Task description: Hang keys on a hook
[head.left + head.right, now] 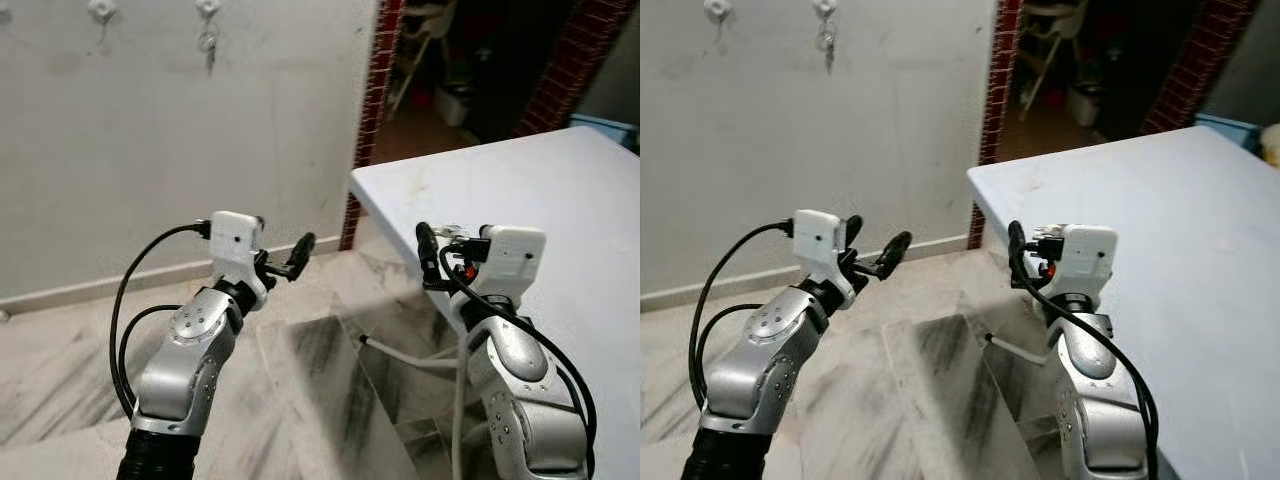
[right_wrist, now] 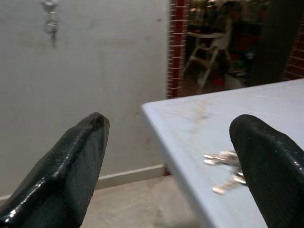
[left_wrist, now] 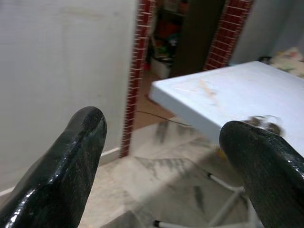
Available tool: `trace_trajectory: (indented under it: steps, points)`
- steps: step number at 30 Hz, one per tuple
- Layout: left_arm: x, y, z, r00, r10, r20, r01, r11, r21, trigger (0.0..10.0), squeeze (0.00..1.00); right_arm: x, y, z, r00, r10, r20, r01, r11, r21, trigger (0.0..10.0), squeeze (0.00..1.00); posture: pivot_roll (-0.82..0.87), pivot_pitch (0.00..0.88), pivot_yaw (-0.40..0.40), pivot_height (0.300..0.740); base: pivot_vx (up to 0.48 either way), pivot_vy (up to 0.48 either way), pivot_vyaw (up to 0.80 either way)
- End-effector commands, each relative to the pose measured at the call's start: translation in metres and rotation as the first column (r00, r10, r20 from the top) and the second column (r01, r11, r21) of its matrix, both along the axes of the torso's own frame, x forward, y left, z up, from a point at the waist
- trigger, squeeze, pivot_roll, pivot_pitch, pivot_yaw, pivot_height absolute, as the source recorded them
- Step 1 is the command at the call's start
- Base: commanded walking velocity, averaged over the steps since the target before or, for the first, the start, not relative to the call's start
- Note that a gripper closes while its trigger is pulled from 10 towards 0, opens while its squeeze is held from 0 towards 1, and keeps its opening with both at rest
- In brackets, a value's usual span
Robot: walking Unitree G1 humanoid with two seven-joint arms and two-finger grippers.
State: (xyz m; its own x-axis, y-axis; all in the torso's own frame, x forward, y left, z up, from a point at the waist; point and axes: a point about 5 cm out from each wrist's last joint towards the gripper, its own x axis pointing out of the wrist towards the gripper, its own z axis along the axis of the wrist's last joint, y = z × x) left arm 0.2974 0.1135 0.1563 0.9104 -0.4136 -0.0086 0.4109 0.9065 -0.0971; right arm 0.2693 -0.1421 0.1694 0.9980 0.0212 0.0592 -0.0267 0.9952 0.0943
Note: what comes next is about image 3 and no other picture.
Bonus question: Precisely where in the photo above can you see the red brick doorway pillar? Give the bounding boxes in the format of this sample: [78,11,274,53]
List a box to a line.
[120,0,156,159]
[203,0,254,72]

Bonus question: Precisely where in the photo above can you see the white metal table legs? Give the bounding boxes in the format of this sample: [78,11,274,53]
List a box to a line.
[153,172,257,228]

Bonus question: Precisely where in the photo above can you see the cluttered storage shelf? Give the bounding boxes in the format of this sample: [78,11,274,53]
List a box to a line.
[144,0,190,72]

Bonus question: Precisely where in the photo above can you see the floral bedspread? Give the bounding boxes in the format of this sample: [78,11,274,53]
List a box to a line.
[257,46,304,79]

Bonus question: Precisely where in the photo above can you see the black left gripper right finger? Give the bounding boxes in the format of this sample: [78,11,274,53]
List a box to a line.
[219,120,304,228]

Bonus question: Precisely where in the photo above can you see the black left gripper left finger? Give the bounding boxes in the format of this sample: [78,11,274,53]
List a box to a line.
[0,106,108,228]

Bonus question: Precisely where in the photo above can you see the white table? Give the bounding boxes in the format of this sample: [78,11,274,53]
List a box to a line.
[149,60,304,152]

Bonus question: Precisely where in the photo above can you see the silver key ring with keys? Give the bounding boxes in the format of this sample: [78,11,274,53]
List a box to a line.
[246,114,286,136]

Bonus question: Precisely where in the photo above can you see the white storage box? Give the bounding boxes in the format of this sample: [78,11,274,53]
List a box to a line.
[149,57,173,79]

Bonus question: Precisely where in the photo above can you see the thin black floor cable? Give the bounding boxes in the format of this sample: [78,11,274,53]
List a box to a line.
[136,109,190,126]

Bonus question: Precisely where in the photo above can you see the dark brown door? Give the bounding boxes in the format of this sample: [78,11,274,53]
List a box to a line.
[171,0,226,78]

